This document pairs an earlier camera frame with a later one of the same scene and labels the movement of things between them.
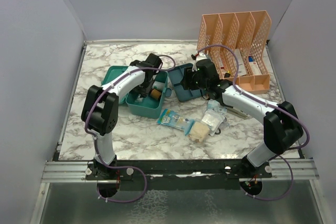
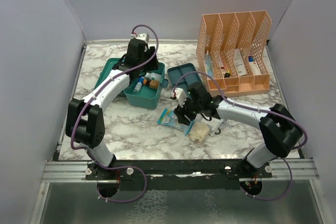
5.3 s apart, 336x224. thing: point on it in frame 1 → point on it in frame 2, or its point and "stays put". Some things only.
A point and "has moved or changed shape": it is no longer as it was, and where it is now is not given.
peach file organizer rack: [238, 44] stays put
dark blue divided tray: [177, 75] stays put
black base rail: [175, 175] stays put
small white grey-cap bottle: [138, 99] has moved or changed shape
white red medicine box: [254, 67] stays put
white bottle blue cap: [159, 86] has moved or changed shape
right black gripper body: [192, 80] → [190, 109]
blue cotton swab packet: [171, 118] stays put
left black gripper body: [144, 88] → [150, 66]
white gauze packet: [212, 119] stays put
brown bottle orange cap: [155, 94] has moved or changed shape
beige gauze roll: [199, 131] stays put
